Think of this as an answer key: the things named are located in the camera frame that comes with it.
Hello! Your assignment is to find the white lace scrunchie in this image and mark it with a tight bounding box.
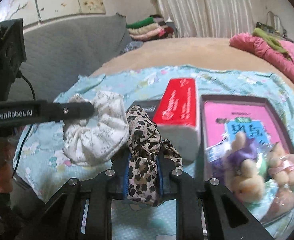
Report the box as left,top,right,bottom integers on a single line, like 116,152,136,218
62,91,129,166

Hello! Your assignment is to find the clear plastic snack bag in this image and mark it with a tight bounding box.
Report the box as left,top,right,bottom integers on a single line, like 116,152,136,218
205,138,294,224

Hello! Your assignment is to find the leopard print scrunchie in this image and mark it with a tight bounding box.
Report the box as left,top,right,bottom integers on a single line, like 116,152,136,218
126,105,183,206

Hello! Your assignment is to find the beige teddy bear with crown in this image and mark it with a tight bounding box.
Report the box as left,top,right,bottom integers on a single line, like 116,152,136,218
267,141,294,215

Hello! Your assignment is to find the green egg sponge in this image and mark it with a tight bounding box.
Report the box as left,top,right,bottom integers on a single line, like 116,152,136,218
256,153,269,181

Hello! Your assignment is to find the person's left hand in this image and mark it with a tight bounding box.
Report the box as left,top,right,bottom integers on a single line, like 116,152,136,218
0,136,18,193

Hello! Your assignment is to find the grey quilted sofa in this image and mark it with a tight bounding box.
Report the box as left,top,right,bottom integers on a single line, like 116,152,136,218
8,14,131,101

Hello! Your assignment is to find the dark-framed pink box tray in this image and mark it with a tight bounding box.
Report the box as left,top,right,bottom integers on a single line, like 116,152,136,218
199,94,294,227

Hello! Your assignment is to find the pink and blue picture book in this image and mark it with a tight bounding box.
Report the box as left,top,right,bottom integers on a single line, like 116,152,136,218
203,100,294,221

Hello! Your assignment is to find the red and white carton box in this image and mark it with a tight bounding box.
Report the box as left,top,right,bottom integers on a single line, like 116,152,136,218
153,77,201,162

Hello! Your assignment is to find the light blue cartoon blanket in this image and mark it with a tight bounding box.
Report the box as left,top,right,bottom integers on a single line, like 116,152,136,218
14,65,294,239

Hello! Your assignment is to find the stack of folded clothes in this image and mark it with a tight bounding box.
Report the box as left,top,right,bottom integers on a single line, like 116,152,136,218
126,15,176,42

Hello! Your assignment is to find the tan bed sheet mattress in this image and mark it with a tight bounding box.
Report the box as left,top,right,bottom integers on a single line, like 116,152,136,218
91,37,294,91

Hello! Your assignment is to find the pink quilted duvet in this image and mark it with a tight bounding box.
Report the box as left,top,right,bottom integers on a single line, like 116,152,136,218
229,33,294,83

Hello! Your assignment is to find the green cloth on bed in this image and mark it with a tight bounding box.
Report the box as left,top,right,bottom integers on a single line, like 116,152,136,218
252,28,291,60

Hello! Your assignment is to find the white pleated curtain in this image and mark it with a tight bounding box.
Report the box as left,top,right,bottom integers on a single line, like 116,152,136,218
157,0,255,38

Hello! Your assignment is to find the black cable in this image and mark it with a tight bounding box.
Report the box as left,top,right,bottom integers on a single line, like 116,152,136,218
11,71,37,179

